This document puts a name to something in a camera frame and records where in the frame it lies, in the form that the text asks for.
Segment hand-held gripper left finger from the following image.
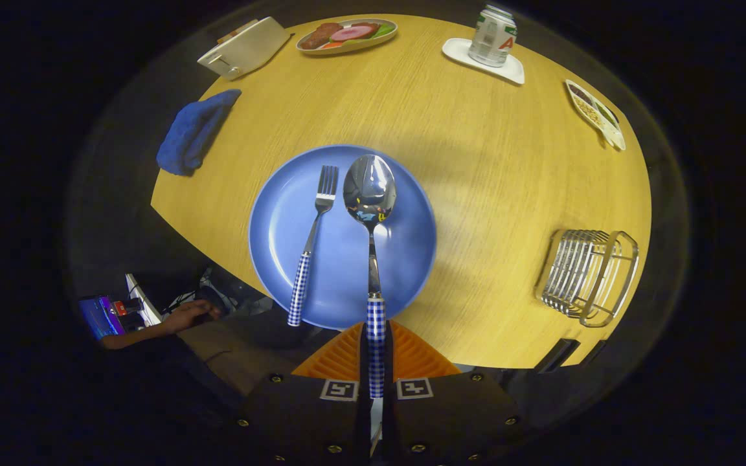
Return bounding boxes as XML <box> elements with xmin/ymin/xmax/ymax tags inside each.
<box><xmin>234</xmin><ymin>320</ymin><xmax>374</xmax><ymax>466</ymax></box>

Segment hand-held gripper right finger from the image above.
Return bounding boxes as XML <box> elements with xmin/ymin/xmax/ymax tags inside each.
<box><xmin>383</xmin><ymin>320</ymin><xmax>526</xmax><ymax>464</ymax></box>

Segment fork with blue checked handle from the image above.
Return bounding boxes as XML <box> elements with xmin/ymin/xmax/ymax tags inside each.
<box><xmin>287</xmin><ymin>165</ymin><xmax>339</xmax><ymax>327</ymax></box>

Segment spoon with blue checked handle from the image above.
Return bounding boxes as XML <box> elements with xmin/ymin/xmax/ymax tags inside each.
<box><xmin>343</xmin><ymin>154</ymin><xmax>398</xmax><ymax>399</ymax></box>

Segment person's brown trousers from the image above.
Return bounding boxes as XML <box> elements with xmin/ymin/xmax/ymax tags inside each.
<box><xmin>175</xmin><ymin>320</ymin><xmax>309</xmax><ymax>397</ymax></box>

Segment blue round plate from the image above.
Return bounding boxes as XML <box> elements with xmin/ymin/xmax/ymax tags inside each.
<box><xmin>248</xmin><ymin>144</ymin><xmax>438</xmax><ymax>331</ymax></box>

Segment white flat device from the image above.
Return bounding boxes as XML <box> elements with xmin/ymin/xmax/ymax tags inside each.
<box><xmin>125</xmin><ymin>273</ymin><xmax>163</xmax><ymax>326</ymax></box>

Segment glowing blue screen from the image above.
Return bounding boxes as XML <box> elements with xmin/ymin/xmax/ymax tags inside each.
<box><xmin>78</xmin><ymin>296</ymin><xmax>126</xmax><ymax>342</ymax></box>

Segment blue folded cloth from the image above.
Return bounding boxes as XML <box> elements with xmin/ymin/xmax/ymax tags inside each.
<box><xmin>156</xmin><ymin>89</ymin><xmax>242</xmax><ymax>177</ymax></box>

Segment white divided snack dish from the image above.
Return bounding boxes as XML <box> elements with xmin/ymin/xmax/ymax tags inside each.
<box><xmin>565</xmin><ymin>79</ymin><xmax>627</xmax><ymax>151</ymax></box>

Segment white square coaster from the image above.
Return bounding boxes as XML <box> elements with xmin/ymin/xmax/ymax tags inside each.
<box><xmin>442</xmin><ymin>38</ymin><xmax>526</xmax><ymax>85</ymax></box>

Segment white toaster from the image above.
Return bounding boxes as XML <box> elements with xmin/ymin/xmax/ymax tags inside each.
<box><xmin>197</xmin><ymin>17</ymin><xmax>293</xmax><ymax>82</ymax></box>

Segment oval plate of food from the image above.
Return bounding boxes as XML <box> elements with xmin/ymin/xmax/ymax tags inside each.
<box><xmin>295</xmin><ymin>18</ymin><xmax>398</xmax><ymax>56</ymax></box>

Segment white bottle with green cap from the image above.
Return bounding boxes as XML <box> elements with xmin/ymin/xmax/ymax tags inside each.
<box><xmin>468</xmin><ymin>5</ymin><xmax>518</xmax><ymax>68</ymax></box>

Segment large brown meat slice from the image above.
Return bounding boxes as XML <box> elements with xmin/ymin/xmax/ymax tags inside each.
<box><xmin>300</xmin><ymin>23</ymin><xmax>343</xmax><ymax>50</ymax></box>

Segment pink ham slice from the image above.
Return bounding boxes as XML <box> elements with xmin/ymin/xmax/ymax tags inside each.
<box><xmin>331</xmin><ymin>26</ymin><xmax>375</xmax><ymax>43</ymax></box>

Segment brown toast slice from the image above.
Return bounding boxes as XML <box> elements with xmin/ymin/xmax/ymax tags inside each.
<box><xmin>218</xmin><ymin>19</ymin><xmax>260</xmax><ymax>45</ymax></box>

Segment metal wire cutlery rack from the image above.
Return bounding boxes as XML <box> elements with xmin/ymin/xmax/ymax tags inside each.
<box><xmin>535</xmin><ymin>228</ymin><xmax>640</xmax><ymax>328</ymax></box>

